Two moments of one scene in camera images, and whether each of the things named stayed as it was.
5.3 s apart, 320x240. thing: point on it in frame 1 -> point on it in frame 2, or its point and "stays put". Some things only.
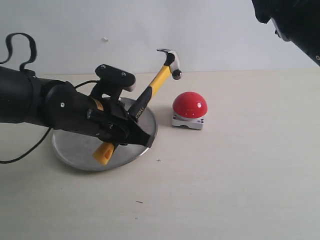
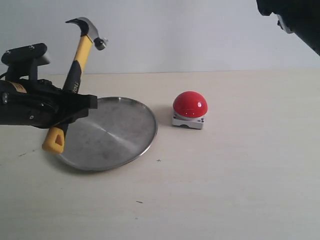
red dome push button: (189, 109) stays put
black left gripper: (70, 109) -> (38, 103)
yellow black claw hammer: (105, 154) -> (54, 141)
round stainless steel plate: (76, 149) stays put
